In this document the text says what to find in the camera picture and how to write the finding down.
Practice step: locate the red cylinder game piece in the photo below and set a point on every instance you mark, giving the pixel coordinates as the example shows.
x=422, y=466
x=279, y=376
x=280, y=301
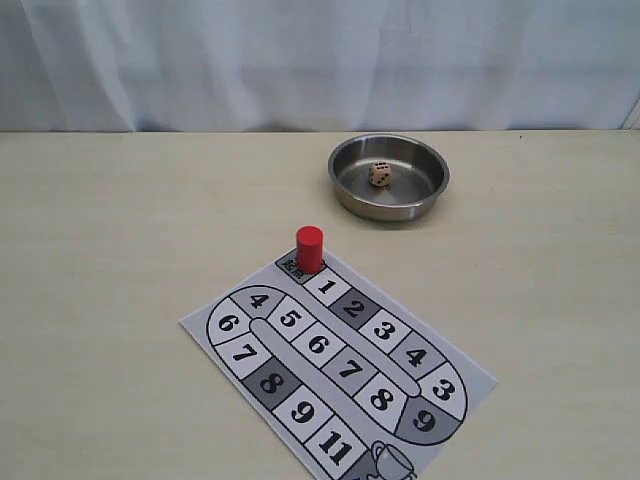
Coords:
x=309, y=249

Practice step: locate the wooden die black pips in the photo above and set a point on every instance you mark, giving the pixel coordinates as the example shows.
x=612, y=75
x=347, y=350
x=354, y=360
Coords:
x=380, y=174

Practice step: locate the stainless steel round bowl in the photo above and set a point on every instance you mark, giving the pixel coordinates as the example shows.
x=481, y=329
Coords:
x=419, y=176

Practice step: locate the paper number game board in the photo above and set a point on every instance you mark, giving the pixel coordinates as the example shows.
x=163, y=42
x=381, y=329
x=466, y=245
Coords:
x=352, y=382

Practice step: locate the white curtain backdrop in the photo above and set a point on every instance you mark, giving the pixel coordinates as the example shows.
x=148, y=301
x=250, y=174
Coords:
x=232, y=66

